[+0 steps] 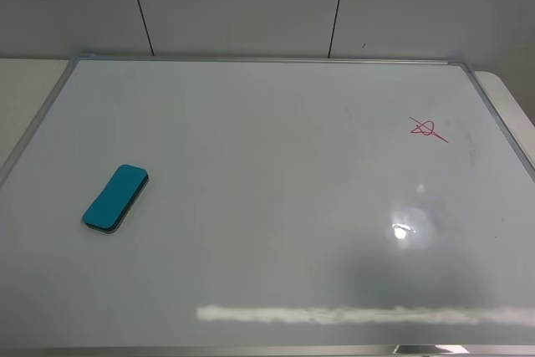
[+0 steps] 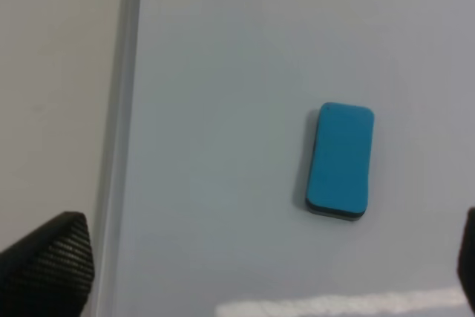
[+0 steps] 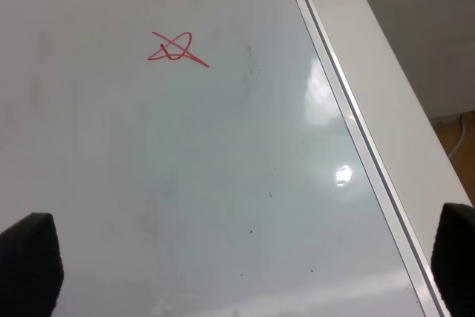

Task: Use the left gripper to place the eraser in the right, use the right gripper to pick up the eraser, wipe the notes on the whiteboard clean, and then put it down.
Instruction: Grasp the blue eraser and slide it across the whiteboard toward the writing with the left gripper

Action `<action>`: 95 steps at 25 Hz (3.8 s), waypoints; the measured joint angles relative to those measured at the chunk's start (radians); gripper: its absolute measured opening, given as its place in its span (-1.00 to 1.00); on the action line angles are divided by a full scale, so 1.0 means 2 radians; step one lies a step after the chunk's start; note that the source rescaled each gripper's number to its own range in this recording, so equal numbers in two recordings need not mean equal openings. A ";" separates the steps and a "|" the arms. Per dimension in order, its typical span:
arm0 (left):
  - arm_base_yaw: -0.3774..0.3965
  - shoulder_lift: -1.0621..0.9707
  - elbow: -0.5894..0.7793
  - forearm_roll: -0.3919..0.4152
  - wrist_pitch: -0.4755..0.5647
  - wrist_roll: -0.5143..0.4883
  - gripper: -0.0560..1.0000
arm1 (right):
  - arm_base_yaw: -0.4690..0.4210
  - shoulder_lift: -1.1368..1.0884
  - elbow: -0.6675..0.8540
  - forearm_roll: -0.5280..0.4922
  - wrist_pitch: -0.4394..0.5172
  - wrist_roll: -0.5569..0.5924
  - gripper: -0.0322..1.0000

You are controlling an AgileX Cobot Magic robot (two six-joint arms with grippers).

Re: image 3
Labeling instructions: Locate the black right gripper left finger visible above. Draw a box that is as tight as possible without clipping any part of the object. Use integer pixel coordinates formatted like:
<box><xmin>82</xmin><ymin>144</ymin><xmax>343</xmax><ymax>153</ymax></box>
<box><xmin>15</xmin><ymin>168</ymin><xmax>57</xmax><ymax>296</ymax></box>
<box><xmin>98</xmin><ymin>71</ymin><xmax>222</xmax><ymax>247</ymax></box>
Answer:
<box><xmin>1</xmin><ymin>213</ymin><xmax>64</xmax><ymax>317</ymax></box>

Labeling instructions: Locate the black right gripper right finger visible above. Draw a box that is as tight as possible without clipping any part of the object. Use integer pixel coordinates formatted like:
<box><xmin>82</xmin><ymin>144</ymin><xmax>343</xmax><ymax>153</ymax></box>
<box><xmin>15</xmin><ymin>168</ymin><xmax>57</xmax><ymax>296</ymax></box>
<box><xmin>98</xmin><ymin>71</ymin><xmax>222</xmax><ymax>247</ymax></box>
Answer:
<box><xmin>430</xmin><ymin>203</ymin><xmax>474</xmax><ymax>316</ymax></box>

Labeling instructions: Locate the red marker scribble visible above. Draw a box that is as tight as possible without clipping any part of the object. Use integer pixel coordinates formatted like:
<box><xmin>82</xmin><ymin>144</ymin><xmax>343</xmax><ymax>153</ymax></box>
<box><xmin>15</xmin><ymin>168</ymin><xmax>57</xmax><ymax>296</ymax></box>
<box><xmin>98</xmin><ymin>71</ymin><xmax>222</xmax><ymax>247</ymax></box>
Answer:
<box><xmin>146</xmin><ymin>31</ymin><xmax>210</xmax><ymax>68</ymax></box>

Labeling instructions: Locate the white cable on floor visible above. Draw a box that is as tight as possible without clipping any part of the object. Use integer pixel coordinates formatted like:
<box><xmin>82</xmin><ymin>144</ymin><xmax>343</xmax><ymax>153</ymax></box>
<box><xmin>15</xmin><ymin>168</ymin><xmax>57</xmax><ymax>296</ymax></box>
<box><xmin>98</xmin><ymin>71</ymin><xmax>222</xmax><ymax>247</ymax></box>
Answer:
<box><xmin>448</xmin><ymin>111</ymin><xmax>468</xmax><ymax>158</ymax></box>

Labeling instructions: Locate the white whiteboard with aluminium frame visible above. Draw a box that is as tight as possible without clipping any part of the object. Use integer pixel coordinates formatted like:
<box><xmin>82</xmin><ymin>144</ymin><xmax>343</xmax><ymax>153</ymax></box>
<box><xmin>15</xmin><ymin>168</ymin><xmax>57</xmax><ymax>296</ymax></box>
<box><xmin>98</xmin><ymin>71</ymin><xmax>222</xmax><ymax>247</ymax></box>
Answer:
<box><xmin>0</xmin><ymin>0</ymin><xmax>452</xmax><ymax>317</ymax></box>

